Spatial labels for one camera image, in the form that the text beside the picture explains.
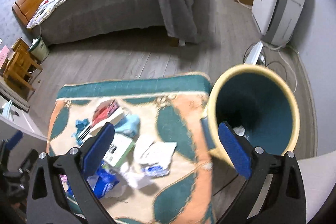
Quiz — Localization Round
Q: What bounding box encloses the blue plastic wrapper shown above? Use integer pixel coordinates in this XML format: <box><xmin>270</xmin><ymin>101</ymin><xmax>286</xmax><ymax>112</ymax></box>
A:
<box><xmin>86</xmin><ymin>166</ymin><xmax>120</xmax><ymax>199</ymax></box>

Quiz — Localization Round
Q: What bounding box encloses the red white snack bag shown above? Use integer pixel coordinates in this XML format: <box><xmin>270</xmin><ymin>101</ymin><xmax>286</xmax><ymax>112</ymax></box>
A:
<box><xmin>91</xmin><ymin>100</ymin><xmax>125</xmax><ymax>128</ymax></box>

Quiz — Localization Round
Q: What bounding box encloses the white tissue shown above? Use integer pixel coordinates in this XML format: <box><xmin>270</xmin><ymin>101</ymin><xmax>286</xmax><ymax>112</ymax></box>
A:
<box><xmin>104</xmin><ymin>140</ymin><xmax>177</xmax><ymax>198</ymax></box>

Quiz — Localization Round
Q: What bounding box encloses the yellow teal trash bin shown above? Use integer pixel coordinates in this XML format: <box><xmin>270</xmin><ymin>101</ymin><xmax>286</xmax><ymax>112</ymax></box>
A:
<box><xmin>201</xmin><ymin>64</ymin><xmax>300</xmax><ymax>166</ymax></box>

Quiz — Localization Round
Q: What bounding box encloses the teal crumpled wrapper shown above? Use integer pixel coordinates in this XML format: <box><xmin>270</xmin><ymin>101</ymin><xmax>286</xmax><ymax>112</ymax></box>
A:
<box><xmin>75</xmin><ymin>119</ymin><xmax>90</xmax><ymax>139</ymax></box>

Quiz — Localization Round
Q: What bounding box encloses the white green medicine box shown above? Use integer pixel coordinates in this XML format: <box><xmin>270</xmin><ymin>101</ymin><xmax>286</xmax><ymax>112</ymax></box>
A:
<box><xmin>77</xmin><ymin>122</ymin><xmax>136</xmax><ymax>168</ymax></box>

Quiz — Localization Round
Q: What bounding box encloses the light blue face mask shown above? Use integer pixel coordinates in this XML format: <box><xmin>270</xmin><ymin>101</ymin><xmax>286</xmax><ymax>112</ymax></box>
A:
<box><xmin>114</xmin><ymin>114</ymin><xmax>140</xmax><ymax>138</ymax></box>

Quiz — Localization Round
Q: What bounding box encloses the teal orange patterned cushion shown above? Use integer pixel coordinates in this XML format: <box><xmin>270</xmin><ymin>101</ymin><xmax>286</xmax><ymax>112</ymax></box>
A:
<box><xmin>47</xmin><ymin>73</ymin><xmax>214</xmax><ymax>223</ymax></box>

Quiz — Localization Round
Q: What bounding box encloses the wooden chair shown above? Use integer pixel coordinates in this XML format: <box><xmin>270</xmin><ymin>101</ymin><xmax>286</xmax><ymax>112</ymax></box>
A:
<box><xmin>2</xmin><ymin>38</ymin><xmax>43</xmax><ymax>100</ymax></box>

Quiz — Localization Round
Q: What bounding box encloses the small white green bin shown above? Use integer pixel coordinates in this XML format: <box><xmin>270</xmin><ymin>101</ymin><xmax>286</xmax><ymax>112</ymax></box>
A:
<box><xmin>29</xmin><ymin>36</ymin><xmax>50</xmax><ymax>62</ymax></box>

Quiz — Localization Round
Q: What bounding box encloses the white power strip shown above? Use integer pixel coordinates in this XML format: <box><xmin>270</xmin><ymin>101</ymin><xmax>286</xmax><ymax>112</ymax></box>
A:
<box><xmin>245</xmin><ymin>41</ymin><xmax>263</xmax><ymax>65</ymax></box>

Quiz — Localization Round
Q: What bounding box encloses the wooden bed with gray cover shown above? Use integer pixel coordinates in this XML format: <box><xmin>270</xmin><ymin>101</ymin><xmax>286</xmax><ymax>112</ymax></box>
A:
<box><xmin>26</xmin><ymin>0</ymin><xmax>199</xmax><ymax>46</ymax></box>

